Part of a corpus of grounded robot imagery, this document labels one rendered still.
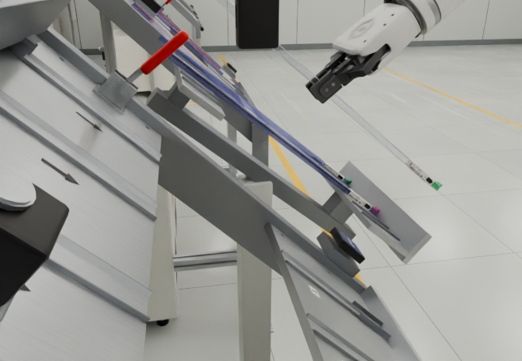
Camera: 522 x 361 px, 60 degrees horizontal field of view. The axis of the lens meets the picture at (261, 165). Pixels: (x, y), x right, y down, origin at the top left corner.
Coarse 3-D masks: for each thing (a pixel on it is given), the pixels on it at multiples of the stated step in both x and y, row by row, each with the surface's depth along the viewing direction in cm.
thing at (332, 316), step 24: (288, 240) 59; (288, 264) 51; (312, 264) 59; (288, 288) 47; (312, 288) 51; (336, 288) 59; (312, 312) 45; (336, 312) 51; (360, 312) 58; (312, 336) 40; (336, 336) 44; (360, 336) 51; (384, 336) 58; (336, 360) 40; (360, 360) 44; (384, 360) 50
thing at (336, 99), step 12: (216, 0) 60; (228, 0) 60; (276, 48) 64; (288, 60) 65; (300, 72) 66; (336, 96) 68; (348, 108) 70; (360, 120) 71; (372, 132) 72; (384, 144) 73; (396, 156) 75
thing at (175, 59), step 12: (180, 60) 69; (192, 72) 70; (204, 84) 71; (228, 96) 73; (240, 108) 74; (252, 120) 75; (276, 132) 77; (288, 144) 78; (300, 156) 80; (324, 168) 83; (336, 180) 83; (348, 192) 85
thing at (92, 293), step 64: (0, 64) 34; (64, 64) 46; (0, 128) 27; (64, 128) 34; (128, 128) 45; (64, 192) 27; (128, 192) 34; (64, 256) 23; (128, 256) 27; (64, 320) 20; (128, 320) 23
